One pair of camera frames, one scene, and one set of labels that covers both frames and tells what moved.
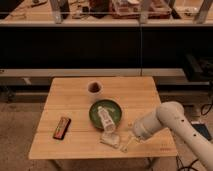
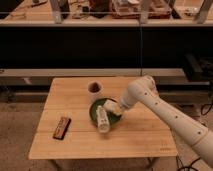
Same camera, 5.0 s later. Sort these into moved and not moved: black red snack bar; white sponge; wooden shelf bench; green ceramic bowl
Moved: white sponge
Not moved: wooden shelf bench; black red snack bar; green ceramic bowl
